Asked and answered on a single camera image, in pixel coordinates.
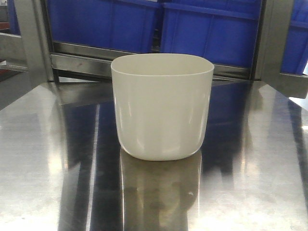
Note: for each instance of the white plastic bin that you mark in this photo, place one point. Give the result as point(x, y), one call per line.
point(161, 104)

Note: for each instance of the blue crate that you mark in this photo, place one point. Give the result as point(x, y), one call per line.
point(222, 31)
point(126, 25)
point(295, 55)
point(12, 16)

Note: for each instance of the blue crate middle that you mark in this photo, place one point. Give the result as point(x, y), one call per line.
point(222, 31)

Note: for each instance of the blue crate right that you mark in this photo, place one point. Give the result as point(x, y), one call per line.
point(295, 55)

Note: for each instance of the blue crate far left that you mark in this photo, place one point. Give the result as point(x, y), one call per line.
point(12, 16)

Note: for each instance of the steel shelf frame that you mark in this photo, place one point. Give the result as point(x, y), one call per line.
point(35, 51)

